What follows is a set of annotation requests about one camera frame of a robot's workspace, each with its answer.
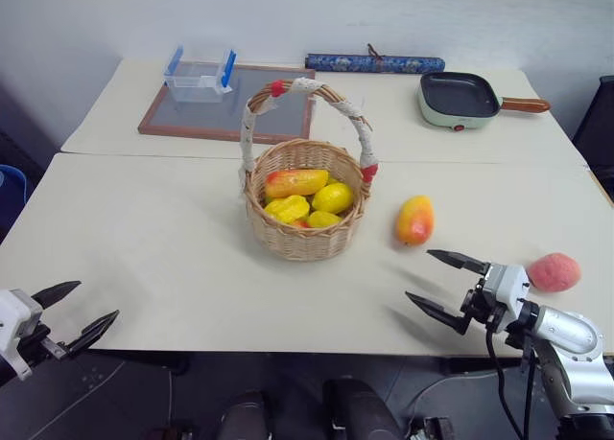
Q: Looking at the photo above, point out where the green electric frying pan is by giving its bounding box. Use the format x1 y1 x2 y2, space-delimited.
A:
415 71 553 133

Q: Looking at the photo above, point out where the pink peach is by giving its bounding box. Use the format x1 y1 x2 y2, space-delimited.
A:
528 252 582 293

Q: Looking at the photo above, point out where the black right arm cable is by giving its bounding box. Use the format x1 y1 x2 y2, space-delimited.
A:
484 327 527 440

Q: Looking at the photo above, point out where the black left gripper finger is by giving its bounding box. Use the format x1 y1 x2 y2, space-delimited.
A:
31 280 83 311
66 309 121 356

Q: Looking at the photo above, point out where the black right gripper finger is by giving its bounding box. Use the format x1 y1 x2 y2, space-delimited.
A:
405 290 474 336
426 249 491 275

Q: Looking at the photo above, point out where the yellow starfruit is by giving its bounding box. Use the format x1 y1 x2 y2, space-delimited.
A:
264 195 311 224

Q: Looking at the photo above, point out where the blue patterned rolled scroll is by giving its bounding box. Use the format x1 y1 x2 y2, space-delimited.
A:
304 43 446 75

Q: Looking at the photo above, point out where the yellow red mango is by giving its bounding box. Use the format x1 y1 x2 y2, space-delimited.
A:
395 195 436 247

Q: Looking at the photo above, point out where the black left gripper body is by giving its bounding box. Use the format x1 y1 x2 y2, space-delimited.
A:
16 321 69 369

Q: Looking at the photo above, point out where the clear box with blue clips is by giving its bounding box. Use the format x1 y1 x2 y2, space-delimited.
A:
162 44 238 104

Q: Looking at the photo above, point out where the yellow lemon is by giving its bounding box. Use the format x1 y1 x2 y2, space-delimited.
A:
312 182 355 216

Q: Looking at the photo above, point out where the small yellow fruit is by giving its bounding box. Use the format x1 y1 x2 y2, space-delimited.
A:
306 210 342 229

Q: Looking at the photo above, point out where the wood framed grey board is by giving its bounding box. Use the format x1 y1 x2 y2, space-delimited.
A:
138 63 318 146

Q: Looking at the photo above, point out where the blue bin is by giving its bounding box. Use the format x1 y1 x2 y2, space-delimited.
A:
0 164 28 230

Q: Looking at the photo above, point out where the wicker basket with wrapped handle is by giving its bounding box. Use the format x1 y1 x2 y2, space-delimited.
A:
238 77 380 263

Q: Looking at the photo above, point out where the dark rounded shape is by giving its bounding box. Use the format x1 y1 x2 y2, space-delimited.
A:
218 390 271 440

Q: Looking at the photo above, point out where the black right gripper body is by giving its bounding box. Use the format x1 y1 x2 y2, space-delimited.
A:
460 271 508 334

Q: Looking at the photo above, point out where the long orange yellow mango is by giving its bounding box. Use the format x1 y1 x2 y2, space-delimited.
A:
264 169 330 199

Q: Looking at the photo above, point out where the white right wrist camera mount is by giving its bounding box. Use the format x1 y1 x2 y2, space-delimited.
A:
483 263 531 317

